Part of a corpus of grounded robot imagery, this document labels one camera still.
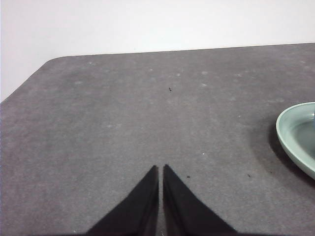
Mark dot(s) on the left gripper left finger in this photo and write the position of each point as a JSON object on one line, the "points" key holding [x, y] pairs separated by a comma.
{"points": [[137, 209]]}

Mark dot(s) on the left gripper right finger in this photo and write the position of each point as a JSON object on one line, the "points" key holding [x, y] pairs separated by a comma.
{"points": [[182, 209]]}

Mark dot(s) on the green round plate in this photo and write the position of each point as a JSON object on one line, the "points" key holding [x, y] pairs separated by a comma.
{"points": [[288, 132]]}

